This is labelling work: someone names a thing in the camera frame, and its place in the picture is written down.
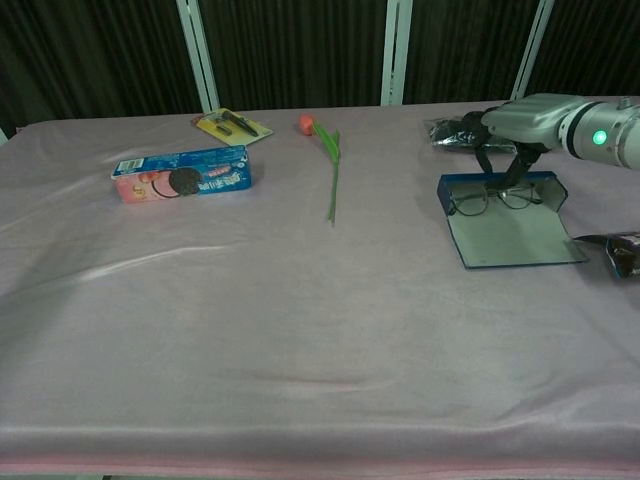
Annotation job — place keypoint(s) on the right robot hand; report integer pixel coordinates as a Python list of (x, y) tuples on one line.
[(525, 120)]

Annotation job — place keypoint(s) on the thin-rimmed eyeglasses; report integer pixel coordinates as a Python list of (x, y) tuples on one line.
[(470, 205)]

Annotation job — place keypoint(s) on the blue glasses case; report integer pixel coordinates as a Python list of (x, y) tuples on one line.
[(510, 235)]

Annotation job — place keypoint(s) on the blue pink cookie box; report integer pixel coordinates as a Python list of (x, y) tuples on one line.
[(210, 172)]

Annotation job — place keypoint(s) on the black gloves in plastic bag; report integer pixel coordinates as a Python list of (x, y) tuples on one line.
[(450, 137)]

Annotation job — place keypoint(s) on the brown blue snack bag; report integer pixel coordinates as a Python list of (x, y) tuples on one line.
[(625, 255)]

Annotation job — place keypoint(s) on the artificial orange tulip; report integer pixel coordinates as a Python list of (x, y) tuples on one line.
[(306, 124)]

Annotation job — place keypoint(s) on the black pleated curtain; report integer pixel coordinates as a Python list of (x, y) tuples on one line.
[(300, 50)]

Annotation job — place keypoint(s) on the yellow razor blister pack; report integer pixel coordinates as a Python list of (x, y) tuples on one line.
[(235, 134)]

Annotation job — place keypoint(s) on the pink tablecloth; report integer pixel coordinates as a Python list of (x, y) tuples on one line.
[(300, 325)]

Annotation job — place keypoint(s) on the white metal frame post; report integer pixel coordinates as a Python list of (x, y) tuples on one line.
[(396, 50), (200, 60), (532, 50)]

